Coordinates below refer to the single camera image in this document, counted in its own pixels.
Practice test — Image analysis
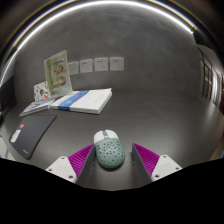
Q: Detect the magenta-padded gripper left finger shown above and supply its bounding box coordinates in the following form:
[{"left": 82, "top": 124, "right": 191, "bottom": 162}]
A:
[{"left": 45, "top": 143, "right": 98, "bottom": 188}]

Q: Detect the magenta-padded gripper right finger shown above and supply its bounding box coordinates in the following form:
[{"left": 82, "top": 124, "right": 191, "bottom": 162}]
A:
[{"left": 130, "top": 142, "right": 184, "bottom": 188}]

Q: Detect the mint and white perforated mouse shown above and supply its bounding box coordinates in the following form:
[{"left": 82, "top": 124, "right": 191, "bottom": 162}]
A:
[{"left": 93, "top": 129, "right": 126, "bottom": 169}]

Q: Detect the black mouse pad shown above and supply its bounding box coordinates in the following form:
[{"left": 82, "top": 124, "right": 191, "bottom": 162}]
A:
[{"left": 8, "top": 114, "right": 58, "bottom": 160}]

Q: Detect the grey striped book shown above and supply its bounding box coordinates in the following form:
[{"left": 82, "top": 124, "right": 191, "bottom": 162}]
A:
[{"left": 19, "top": 97, "right": 56, "bottom": 118}]

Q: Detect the white book with blue band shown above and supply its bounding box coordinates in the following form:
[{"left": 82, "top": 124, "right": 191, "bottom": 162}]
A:
[{"left": 49, "top": 87, "right": 113, "bottom": 115}]

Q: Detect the small white sticker card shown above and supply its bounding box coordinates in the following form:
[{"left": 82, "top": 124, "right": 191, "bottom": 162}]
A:
[{"left": 33, "top": 80, "right": 51, "bottom": 103}]

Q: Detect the dark monitor screen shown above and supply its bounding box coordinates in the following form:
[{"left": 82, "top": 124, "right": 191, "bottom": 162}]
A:
[{"left": 0, "top": 75, "right": 17, "bottom": 116}]

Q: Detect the green standing brochure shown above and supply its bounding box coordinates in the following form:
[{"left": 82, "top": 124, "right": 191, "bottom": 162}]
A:
[{"left": 43, "top": 49, "right": 74, "bottom": 99}]

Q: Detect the black-framed glass partition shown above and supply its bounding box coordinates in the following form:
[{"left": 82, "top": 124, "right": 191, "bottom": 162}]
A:
[{"left": 196, "top": 44, "right": 224, "bottom": 108}]

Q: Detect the white LED light strip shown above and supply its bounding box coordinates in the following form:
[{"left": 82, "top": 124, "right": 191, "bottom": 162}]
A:
[{"left": 0, "top": 0, "right": 196, "bottom": 88}]

